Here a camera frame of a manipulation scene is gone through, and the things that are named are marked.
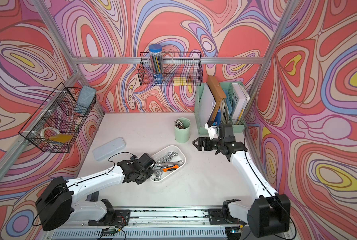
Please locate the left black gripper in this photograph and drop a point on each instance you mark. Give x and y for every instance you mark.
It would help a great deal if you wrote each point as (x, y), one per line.
(141, 181)

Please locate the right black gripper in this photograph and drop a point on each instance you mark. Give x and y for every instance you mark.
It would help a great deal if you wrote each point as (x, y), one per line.
(206, 140)

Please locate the orange handle adjustable wrench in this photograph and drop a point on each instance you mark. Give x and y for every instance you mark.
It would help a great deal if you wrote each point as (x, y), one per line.
(168, 169)

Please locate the white plastic storage box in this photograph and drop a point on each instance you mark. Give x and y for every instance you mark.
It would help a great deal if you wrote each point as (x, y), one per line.
(169, 154)

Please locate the large silver combination wrench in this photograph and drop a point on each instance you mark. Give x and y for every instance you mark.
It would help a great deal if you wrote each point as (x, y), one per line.
(168, 164)

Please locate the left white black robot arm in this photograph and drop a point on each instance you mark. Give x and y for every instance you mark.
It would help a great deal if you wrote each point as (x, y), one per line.
(64, 200)

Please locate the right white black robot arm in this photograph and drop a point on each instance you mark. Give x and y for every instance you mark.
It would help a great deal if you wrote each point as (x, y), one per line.
(268, 212)

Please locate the translucent box lid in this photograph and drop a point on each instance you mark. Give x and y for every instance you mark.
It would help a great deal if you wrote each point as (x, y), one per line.
(109, 149)

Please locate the green cup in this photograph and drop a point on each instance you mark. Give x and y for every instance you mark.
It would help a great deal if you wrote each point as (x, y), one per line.
(182, 135)

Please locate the white paper folder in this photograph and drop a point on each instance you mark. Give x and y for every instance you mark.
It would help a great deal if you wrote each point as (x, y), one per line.
(206, 105)

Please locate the white book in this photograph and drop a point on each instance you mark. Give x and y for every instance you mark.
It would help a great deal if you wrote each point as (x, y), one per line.
(240, 99)

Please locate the drill bits in cup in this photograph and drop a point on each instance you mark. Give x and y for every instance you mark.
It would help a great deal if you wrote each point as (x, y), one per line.
(179, 124)

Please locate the brown cardboard folder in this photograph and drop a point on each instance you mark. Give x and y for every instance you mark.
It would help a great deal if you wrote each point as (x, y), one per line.
(219, 96)

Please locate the yellow pad in basket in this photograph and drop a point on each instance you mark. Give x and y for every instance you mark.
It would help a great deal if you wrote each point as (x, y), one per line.
(61, 138)

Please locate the yellow sticky notes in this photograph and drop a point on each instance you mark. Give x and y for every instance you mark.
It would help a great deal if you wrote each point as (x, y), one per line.
(179, 81)

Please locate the grey sponge block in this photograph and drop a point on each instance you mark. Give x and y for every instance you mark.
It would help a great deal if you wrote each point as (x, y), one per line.
(86, 96)

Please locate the clear tape roll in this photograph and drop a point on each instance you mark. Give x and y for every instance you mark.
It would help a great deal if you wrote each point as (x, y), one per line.
(48, 132)

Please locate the blue lid pencil tube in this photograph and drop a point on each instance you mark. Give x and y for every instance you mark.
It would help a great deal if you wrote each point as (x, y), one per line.
(156, 60)

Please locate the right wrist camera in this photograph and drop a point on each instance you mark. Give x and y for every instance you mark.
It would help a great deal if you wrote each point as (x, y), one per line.
(220, 131)

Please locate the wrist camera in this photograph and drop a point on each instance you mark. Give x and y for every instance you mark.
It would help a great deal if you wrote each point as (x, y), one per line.
(220, 131)
(147, 162)

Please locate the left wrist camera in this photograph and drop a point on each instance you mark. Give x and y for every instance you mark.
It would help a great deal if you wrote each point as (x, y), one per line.
(147, 162)

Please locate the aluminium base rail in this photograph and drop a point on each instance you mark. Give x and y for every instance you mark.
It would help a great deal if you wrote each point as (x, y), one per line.
(183, 223)

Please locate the black wire basket back wall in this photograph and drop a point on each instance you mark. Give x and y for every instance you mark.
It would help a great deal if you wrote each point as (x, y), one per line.
(175, 64)

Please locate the black wire basket wall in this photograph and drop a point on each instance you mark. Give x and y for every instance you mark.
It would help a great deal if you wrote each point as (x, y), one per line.
(175, 64)
(59, 110)

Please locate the black wire basket left wall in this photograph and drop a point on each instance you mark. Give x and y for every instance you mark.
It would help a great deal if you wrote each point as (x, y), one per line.
(59, 110)

